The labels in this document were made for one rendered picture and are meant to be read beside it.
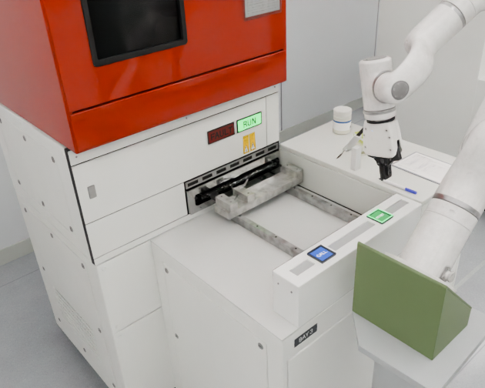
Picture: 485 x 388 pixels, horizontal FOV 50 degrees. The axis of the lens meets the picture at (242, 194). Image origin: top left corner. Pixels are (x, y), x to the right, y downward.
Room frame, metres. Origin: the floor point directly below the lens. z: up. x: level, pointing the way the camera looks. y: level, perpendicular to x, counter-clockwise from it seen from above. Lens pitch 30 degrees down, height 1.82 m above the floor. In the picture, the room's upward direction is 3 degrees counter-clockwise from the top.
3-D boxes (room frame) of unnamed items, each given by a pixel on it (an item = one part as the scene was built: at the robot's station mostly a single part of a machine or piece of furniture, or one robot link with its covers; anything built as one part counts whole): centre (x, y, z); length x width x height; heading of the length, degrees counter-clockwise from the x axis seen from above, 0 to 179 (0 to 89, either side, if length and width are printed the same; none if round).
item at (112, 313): (1.83, 0.38, 0.41); 0.82 x 0.71 x 0.82; 130
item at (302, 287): (1.20, -0.31, 0.89); 0.55 x 0.09 x 0.14; 130
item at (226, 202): (1.52, 0.06, 0.89); 0.08 x 0.03 x 0.03; 40
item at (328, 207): (1.57, -0.28, 0.84); 0.50 x 0.02 x 0.03; 40
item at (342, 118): (1.90, -0.41, 1.01); 0.07 x 0.07 x 0.10
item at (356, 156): (1.59, -0.38, 1.03); 0.06 x 0.04 x 0.13; 40
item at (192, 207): (1.67, 0.02, 0.89); 0.44 x 0.02 x 0.10; 130
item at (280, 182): (1.62, -0.06, 0.87); 0.36 x 0.08 x 0.03; 130
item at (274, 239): (1.40, -0.07, 0.84); 0.50 x 0.02 x 0.03; 40
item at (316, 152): (1.69, -0.49, 0.89); 0.62 x 0.35 x 0.14; 40
